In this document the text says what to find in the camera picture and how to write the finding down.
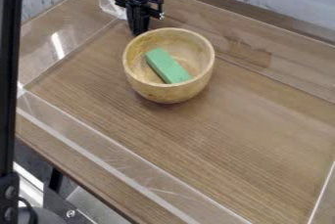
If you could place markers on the green rectangular block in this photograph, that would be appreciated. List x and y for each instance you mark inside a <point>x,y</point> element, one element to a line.
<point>167,67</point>

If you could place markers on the grey metal base plate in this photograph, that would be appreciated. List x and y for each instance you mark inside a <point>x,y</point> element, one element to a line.
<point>58,205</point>

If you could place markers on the black vertical frame post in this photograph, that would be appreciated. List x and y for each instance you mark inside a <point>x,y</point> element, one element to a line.
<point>10,45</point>

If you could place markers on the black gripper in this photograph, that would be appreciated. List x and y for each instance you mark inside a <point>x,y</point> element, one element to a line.
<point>140,11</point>

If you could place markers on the black table leg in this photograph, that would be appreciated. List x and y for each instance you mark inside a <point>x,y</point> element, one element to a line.
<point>56,180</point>

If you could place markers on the light wooden bowl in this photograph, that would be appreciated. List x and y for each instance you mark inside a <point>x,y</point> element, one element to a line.
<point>192,51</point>

